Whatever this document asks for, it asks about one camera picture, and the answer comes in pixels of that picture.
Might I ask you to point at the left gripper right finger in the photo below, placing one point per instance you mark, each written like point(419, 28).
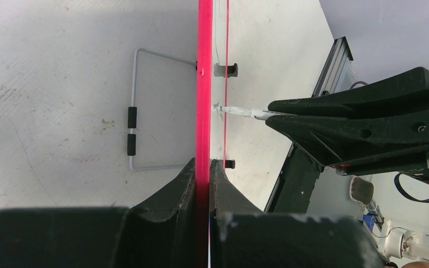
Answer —
point(241, 235)

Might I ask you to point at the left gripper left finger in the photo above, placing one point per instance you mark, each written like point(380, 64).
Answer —
point(78, 237)

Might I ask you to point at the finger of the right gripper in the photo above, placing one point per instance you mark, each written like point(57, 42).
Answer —
point(332, 141)
point(355, 96)

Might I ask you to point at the black and white marker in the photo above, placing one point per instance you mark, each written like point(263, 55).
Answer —
point(253, 113)

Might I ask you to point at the red framed whiteboard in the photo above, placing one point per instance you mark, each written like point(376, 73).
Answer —
point(204, 92)

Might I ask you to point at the aluminium frame rail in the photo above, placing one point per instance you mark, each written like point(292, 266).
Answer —
point(337, 74)

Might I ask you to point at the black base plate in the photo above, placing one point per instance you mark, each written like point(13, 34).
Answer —
point(295, 184)

